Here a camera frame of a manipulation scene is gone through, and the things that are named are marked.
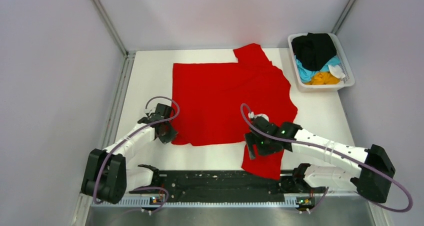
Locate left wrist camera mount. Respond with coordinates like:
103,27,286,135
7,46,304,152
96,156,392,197
143,107,156,116

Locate white cloth in basket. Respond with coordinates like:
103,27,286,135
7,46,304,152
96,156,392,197
328,65,346,80

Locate white cable duct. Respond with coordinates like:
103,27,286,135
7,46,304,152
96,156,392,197
91,196,314,208

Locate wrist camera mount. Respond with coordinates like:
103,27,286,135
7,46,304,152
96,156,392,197
248,112,269,121
143,107,156,116

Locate left aluminium corner post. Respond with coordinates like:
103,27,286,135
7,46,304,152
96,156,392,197
90,0,128,57

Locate aluminium frame rail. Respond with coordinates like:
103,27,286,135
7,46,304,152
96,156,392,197
70,51,136,225

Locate yellow t shirt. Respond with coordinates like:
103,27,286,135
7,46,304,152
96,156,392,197
304,72,341,85

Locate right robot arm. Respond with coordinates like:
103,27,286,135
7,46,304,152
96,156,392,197
244,113,396,203

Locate black t shirt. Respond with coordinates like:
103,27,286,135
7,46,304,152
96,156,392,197
291,33,337,71

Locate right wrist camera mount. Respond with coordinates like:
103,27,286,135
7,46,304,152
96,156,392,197
248,112,269,121

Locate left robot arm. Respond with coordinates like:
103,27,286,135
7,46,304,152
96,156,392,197
81,101,180,204

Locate red t shirt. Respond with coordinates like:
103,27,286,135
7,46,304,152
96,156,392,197
172,43,298,179

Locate right aluminium corner post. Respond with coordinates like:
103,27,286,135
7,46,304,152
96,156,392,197
331,0,358,34

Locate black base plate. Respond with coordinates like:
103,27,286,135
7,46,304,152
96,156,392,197
147,170,325,203

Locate aluminium corner post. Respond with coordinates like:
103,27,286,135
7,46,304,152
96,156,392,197
331,0,358,34
90,0,128,57

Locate light blue t shirt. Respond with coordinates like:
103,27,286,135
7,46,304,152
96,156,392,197
294,56,341,83

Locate white plastic basket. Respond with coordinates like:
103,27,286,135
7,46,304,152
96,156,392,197
287,33,355,92

